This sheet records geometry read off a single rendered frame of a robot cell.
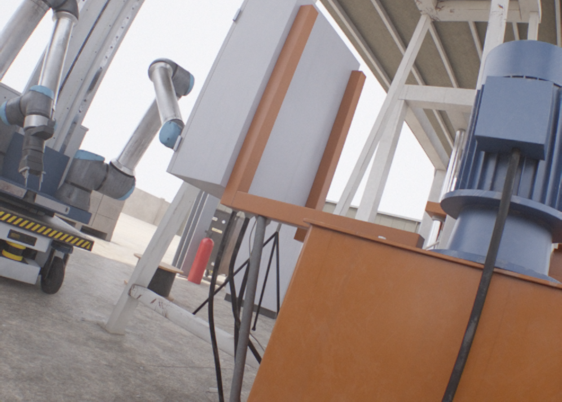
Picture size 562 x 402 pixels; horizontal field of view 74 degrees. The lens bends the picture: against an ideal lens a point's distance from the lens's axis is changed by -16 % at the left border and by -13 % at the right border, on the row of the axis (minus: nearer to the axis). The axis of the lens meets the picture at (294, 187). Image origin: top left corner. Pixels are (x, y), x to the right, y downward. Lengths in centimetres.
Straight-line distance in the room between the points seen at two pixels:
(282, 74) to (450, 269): 67
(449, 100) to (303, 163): 318
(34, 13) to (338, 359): 167
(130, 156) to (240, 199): 122
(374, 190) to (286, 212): 327
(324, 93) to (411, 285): 80
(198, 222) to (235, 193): 416
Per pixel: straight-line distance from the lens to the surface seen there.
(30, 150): 150
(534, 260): 71
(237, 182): 102
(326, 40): 134
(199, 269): 504
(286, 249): 435
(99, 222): 601
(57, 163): 221
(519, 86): 71
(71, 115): 226
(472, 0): 299
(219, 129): 111
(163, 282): 318
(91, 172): 211
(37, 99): 156
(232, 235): 581
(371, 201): 413
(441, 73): 868
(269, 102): 107
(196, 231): 517
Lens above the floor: 52
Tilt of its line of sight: 11 degrees up
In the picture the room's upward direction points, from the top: 20 degrees clockwise
